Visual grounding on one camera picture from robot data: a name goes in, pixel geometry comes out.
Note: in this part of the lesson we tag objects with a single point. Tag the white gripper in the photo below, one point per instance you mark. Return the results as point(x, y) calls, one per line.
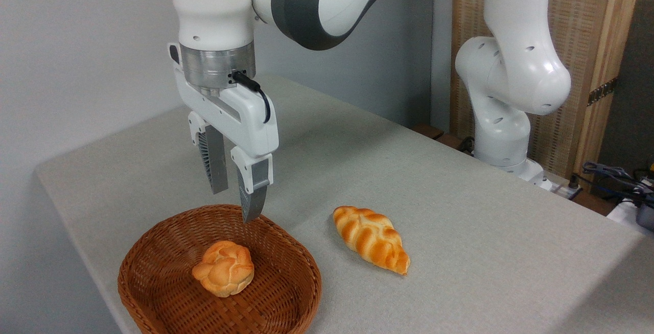
point(245, 119)

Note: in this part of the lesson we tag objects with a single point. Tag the long braided bread loaf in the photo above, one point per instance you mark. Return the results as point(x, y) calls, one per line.
point(370, 237)

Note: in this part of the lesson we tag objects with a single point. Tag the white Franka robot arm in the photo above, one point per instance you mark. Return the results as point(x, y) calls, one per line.
point(214, 7)

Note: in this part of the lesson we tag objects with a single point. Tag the round knotted bread roll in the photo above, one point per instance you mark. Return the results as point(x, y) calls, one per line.
point(225, 268)

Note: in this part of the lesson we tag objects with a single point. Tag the brown wicker basket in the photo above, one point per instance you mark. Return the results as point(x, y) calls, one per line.
point(163, 272)

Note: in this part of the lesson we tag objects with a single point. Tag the brown wooden block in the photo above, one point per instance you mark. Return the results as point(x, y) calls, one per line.
point(449, 141)
point(428, 130)

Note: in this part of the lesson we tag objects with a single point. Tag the metal screen hinge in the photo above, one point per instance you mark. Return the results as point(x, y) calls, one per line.
point(602, 91)

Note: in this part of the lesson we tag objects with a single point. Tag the woven wooden folding screen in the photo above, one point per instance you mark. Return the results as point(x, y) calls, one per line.
point(587, 17)

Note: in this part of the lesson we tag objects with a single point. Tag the white and grey box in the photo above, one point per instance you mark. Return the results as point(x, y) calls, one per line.
point(633, 215)

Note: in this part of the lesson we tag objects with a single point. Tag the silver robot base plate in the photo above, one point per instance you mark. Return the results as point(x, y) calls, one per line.
point(559, 187)

